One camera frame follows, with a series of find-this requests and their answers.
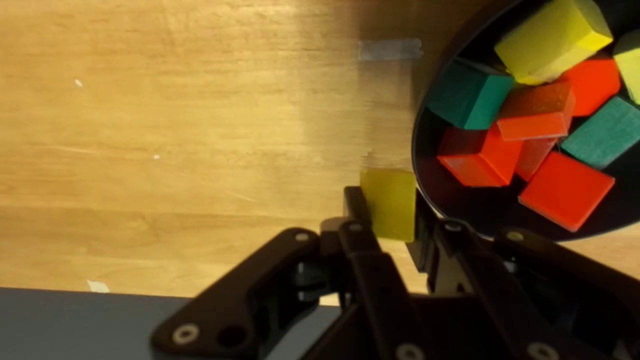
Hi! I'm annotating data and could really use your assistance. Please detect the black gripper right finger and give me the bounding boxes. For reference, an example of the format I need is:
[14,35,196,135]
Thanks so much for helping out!
[407,198,640,360]

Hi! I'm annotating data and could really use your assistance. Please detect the red triangular wooden prism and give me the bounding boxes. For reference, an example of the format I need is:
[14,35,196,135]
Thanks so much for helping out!
[495,78,578,144]

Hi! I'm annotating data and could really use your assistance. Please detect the small clear tape piece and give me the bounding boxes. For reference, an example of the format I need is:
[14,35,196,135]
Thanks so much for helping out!
[357,38,424,62]

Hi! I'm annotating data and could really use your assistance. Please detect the small red wooden block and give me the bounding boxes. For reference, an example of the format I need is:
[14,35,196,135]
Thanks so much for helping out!
[562,56,623,119]

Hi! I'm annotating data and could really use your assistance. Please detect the teal wooden block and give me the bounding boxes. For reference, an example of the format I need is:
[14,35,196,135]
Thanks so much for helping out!
[424,58,517,131]
[557,95,640,172]

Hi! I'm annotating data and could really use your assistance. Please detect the black bowl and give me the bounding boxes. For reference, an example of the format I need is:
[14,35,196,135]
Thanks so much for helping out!
[407,0,640,243]

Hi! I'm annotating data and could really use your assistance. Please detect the black pegboard table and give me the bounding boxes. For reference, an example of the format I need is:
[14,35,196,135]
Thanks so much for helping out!
[0,285,342,360]

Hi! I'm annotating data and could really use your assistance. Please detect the small yellow wooden cube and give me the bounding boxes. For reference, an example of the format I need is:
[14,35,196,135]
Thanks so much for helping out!
[611,28,640,107]
[357,165,420,243]

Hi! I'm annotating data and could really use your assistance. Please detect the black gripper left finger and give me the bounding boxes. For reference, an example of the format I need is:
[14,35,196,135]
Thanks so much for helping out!
[148,186,427,360]

